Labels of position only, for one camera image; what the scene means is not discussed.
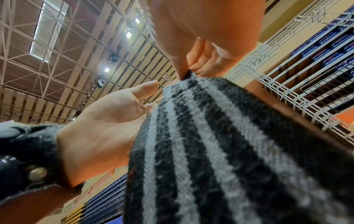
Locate person's right hand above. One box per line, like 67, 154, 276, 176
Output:
145, 0, 266, 82

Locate person's left hand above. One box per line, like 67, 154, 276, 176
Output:
57, 80, 161, 189

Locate black striped strap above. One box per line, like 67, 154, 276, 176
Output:
122, 72, 354, 224

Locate person's left forearm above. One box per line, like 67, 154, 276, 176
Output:
0, 183, 79, 224

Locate metal truss column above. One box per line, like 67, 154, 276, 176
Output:
225, 0, 354, 84

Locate tiered bleacher seats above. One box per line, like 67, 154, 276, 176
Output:
60, 172, 129, 224
257, 17, 354, 145

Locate bright skylight panel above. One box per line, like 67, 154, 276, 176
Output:
29, 0, 70, 62

